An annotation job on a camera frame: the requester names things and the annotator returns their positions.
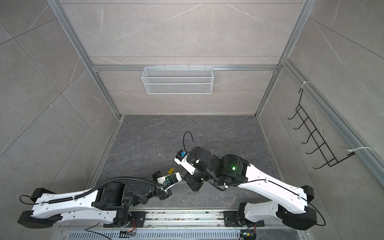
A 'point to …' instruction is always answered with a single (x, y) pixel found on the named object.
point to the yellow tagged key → (171, 170)
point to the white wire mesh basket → (178, 80)
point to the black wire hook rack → (330, 160)
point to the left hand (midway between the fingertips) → (179, 173)
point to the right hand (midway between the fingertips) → (185, 176)
